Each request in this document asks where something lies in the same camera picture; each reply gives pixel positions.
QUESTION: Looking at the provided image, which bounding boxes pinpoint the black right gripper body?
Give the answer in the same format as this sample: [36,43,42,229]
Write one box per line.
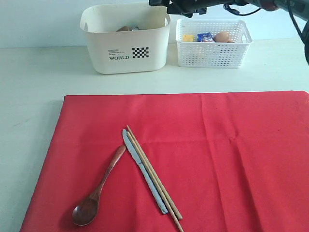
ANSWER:
[149,0,226,18]

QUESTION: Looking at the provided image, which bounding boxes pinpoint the yellow cheese wedge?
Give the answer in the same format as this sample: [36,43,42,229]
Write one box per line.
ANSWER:
[182,34,194,42]

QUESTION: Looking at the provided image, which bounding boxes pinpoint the blue white milk carton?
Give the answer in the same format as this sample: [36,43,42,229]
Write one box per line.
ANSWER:
[197,32,214,43]

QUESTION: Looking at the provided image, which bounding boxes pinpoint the brown egg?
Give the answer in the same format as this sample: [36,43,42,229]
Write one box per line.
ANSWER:
[213,31,230,43]

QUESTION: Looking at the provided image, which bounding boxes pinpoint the brown wooden plate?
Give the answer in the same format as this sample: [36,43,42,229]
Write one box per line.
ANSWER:
[117,26,130,32]

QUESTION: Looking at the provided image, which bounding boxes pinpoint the wooden chopstick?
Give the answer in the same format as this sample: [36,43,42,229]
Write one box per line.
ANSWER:
[126,125,183,220]
[126,131,184,232]

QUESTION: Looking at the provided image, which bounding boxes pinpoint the silver table knife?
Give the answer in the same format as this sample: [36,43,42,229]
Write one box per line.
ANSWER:
[122,129,168,214]

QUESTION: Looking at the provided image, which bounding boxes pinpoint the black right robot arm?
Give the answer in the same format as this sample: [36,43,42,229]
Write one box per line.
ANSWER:
[148,0,288,18]

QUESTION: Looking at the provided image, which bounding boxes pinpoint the white perforated plastic basket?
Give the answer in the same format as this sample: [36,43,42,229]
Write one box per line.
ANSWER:
[176,19,253,68]

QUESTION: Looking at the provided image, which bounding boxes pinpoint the cream plastic bin WORLD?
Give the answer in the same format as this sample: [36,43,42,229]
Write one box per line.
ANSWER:
[80,2,170,74]

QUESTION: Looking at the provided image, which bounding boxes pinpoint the red table cloth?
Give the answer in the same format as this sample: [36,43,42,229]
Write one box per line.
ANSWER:
[21,91,309,232]

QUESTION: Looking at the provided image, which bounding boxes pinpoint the dark wooden spoon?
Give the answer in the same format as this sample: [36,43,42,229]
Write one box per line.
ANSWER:
[72,145,126,226]

